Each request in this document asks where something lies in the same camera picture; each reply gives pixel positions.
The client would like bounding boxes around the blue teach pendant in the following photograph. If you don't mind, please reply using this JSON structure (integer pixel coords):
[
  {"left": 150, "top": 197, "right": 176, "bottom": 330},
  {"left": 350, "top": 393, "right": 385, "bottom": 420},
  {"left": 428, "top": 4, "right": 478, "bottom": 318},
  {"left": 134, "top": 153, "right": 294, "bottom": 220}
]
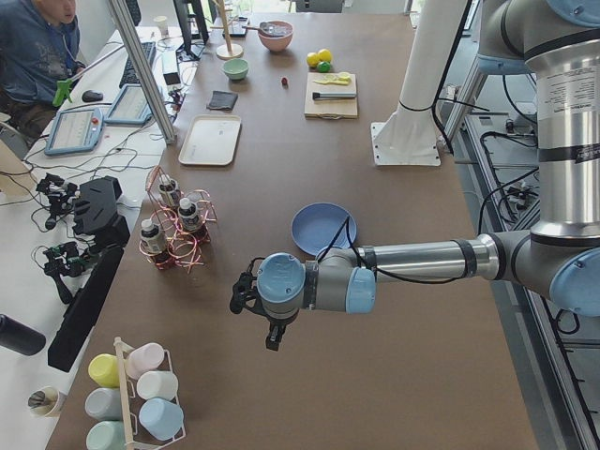
[
  {"left": 44, "top": 108, "right": 104, "bottom": 157},
  {"left": 104, "top": 84, "right": 152, "bottom": 127}
]

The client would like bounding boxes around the light blue cup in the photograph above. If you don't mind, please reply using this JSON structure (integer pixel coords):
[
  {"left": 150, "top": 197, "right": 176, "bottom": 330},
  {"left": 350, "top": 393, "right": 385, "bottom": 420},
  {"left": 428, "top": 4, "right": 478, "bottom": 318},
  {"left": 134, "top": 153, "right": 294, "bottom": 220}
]
[{"left": 138, "top": 397, "right": 184, "bottom": 441}]

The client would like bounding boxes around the black keyboard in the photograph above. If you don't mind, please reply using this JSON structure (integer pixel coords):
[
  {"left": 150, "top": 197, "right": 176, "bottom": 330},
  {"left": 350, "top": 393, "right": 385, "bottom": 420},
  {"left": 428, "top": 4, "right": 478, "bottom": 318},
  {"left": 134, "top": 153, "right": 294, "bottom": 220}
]
[{"left": 118, "top": 40, "right": 158, "bottom": 89}]

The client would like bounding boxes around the white cup rack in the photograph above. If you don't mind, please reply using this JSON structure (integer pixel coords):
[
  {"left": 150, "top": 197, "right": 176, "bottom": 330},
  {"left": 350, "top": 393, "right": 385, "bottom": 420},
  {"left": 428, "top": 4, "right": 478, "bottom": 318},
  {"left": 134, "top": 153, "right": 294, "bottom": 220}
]
[{"left": 113, "top": 337, "right": 188, "bottom": 450}]

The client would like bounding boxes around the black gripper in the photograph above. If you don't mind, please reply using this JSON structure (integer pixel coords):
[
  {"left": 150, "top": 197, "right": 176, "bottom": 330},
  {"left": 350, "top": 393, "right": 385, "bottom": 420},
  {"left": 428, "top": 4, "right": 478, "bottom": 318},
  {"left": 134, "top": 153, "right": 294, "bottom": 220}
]
[{"left": 265, "top": 314, "right": 297, "bottom": 351}]

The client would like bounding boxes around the yellow cup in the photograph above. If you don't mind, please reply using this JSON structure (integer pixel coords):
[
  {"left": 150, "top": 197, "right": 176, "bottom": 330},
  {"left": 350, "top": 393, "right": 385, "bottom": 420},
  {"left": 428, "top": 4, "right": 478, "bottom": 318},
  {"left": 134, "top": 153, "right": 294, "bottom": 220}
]
[{"left": 88, "top": 353, "right": 119, "bottom": 388}]

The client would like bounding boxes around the pink bowl with ice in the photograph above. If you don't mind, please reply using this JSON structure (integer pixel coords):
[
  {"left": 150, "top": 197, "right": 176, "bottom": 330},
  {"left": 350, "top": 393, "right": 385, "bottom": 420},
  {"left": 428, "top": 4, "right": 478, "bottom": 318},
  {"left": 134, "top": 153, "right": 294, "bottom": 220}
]
[{"left": 258, "top": 21, "right": 293, "bottom": 53}]

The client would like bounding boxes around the green clamp tool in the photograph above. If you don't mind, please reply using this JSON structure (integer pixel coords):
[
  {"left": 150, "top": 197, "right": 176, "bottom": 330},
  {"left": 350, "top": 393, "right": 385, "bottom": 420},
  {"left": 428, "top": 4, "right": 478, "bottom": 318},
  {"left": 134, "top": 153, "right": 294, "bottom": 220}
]
[{"left": 52, "top": 79, "right": 72, "bottom": 108}]

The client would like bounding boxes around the black computer mouse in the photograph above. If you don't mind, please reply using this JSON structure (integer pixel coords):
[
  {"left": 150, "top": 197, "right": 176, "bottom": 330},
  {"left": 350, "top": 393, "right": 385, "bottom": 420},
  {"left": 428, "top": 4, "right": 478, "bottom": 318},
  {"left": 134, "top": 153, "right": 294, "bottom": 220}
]
[{"left": 82, "top": 90, "right": 104, "bottom": 103}]

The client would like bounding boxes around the black thermos bottle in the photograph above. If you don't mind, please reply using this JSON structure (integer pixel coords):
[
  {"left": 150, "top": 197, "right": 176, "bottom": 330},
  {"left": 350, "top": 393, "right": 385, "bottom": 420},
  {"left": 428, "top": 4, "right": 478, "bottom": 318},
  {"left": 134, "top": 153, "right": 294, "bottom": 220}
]
[{"left": 1, "top": 314, "right": 46, "bottom": 356}]

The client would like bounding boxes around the cream rabbit tray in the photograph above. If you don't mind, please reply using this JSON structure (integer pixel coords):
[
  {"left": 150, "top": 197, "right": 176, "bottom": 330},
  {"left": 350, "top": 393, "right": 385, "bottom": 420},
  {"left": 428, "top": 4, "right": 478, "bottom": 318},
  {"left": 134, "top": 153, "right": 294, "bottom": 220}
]
[{"left": 178, "top": 114, "right": 242, "bottom": 167}]

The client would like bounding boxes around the blue round plate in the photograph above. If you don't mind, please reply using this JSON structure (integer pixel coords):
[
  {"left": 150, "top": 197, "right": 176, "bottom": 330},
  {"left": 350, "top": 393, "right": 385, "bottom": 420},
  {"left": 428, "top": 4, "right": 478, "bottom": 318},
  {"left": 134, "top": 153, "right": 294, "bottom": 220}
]
[{"left": 291, "top": 202, "right": 357, "bottom": 256}]

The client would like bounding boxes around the steel muddler black tip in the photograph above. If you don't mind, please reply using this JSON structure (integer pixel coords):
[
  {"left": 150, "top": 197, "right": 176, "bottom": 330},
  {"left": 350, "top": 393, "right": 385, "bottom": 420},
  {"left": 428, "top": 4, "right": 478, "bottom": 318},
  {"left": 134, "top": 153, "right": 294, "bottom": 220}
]
[{"left": 311, "top": 92, "right": 357, "bottom": 101}]

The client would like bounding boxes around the black camera on stand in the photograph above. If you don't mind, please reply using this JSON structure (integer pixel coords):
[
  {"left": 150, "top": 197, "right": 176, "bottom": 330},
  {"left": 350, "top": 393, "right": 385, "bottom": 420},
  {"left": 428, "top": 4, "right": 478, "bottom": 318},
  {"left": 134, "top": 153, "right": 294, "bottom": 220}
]
[{"left": 44, "top": 175, "right": 130, "bottom": 372}]

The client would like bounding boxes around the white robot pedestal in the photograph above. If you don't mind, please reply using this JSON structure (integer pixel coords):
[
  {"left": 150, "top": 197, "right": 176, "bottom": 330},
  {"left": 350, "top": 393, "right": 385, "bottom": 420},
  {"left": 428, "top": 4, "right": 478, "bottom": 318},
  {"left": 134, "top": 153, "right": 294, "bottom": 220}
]
[{"left": 371, "top": 0, "right": 471, "bottom": 166}]

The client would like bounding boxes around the white cup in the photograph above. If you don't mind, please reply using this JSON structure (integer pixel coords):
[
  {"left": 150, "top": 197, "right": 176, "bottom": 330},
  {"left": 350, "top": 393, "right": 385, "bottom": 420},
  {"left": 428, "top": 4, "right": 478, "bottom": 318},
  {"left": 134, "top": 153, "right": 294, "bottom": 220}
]
[{"left": 136, "top": 370, "right": 179, "bottom": 401}]

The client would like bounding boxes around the metal ice scoop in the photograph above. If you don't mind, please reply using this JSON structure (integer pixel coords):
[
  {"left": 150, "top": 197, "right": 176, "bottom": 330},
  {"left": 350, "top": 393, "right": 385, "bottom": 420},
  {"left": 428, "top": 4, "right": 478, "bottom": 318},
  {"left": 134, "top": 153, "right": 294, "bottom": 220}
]
[{"left": 244, "top": 22, "right": 290, "bottom": 38}]

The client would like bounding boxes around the wooden cup tree stand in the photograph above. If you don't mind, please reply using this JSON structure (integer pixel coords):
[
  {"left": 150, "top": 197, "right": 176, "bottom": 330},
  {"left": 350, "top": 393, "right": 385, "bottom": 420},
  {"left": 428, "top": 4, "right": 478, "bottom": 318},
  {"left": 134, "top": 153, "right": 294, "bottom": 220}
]
[{"left": 212, "top": 0, "right": 244, "bottom": 61}]

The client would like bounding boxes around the seated person blue hoodie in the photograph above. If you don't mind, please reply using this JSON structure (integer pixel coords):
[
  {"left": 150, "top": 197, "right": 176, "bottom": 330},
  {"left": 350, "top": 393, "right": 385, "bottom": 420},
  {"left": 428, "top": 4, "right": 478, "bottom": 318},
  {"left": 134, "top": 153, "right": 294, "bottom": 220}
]
[{"left": 1, "top": 0, "right": 83, "bottom": 141}]

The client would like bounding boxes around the yellow lemon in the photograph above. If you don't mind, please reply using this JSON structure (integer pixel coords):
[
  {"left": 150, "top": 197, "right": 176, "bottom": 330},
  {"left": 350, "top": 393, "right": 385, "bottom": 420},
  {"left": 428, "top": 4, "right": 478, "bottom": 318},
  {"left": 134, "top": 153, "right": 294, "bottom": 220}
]
[
  {"left": 317, "top": 48, "right": 333, "bottom": 63},
  {"left": 306, "top": 52, "right": 321, "bottom": 68}
]

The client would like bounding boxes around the dark drink bottle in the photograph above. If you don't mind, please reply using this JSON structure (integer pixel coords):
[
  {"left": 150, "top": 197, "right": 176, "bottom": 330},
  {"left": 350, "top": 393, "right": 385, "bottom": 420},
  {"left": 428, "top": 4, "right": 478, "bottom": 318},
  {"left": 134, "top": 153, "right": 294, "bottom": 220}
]
[
  {"left": 158, "top": 174, "right": 181, "bottom": 209},
  {"left": 178, "top": 197, "right": 203, "bottom": 233},
  {"left": 141, "top": 218, "right": 170, "bottom": 264}
]

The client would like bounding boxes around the aluminium frame post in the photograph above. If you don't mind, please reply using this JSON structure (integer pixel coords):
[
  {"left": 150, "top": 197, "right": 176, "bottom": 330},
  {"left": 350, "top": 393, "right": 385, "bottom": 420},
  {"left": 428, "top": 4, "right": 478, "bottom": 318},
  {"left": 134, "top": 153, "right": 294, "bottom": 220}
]
[{"left": 108, "top": 0, "right": 176, "bottom": 144}]

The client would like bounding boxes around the green lime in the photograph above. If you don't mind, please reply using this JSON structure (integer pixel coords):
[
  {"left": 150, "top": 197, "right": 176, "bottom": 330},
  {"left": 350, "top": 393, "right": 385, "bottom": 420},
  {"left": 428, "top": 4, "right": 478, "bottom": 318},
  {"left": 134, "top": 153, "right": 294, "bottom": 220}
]
[{"left": 316, "top": 61, "right": 331, "bottom": 73}]

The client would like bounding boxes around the wooden cutting board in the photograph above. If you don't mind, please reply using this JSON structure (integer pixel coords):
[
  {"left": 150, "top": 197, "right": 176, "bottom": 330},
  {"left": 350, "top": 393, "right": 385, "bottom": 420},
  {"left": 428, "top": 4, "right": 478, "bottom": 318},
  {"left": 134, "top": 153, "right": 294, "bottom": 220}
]
[{"left": 304, "top": 72, "right": 358, "bottom": 119}]

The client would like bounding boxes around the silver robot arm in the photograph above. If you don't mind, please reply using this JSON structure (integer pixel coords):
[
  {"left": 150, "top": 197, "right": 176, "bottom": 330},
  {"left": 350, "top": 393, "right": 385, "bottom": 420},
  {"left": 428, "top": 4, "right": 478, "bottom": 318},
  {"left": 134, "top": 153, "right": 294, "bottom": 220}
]
[{"left": 230, "top": 1, "right": 599, "bottom": 350}]

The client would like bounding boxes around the copper wire bottle rack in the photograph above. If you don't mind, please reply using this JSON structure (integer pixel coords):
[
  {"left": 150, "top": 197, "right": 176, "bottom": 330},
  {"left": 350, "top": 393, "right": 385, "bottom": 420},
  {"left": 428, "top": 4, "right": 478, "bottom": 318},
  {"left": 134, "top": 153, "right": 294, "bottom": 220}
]
[{"left": 139, "top": 166, "right": 218, "bottom": 271}]

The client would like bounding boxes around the dark grey folded cloth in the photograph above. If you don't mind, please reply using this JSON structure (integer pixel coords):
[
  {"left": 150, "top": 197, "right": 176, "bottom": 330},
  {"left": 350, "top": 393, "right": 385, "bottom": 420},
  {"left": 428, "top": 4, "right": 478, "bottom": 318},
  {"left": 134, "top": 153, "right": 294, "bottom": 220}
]
[{"left": 206, "top": 90, "right": 238, "bottom": 112}]

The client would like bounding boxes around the pink cup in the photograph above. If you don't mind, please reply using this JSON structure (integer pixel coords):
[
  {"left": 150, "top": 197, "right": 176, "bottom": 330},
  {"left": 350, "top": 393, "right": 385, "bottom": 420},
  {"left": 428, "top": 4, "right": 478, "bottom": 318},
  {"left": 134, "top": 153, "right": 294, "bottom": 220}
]
[{"left": 125, "top": 342, "right": 165, "bottom": 380}]

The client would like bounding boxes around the mint green cup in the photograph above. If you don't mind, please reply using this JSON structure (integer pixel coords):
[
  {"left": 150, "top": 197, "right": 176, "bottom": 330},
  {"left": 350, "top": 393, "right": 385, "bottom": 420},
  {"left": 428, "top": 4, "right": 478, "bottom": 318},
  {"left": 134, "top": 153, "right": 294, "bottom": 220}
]
[{"left": 85, "top": 421, "right": 126, "bottom": 450}]

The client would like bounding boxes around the grey cup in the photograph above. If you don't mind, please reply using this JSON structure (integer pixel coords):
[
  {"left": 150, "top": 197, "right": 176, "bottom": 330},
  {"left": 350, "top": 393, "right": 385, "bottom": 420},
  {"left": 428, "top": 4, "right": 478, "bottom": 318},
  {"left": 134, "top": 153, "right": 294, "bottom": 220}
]
[{"left": 84, "top": 387, "right": 122, "bottom": 421}]

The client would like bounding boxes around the paper cup with items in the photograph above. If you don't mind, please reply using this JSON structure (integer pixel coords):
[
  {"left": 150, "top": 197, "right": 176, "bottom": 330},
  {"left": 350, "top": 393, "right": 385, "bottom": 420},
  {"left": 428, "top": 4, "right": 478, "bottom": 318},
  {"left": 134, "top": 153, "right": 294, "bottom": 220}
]
[{"left": 27, "top": 386, "right": 67, "bottom": 417}]

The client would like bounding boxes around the green bowl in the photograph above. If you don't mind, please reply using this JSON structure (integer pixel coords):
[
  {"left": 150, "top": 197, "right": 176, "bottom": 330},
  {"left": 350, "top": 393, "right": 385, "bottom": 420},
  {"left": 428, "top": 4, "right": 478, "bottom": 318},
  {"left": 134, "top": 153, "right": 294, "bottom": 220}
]
[{"left": 222, "top": 58, "right": 249, "bottom": 82}]

